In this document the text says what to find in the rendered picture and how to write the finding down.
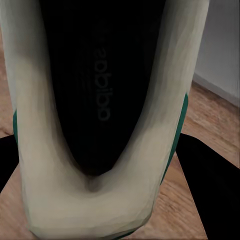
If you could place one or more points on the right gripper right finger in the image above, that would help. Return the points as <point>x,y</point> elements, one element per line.
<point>214,183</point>

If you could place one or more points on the gym shoe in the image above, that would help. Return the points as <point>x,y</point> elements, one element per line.
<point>99,91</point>

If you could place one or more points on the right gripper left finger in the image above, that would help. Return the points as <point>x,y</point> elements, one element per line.
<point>9,159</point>

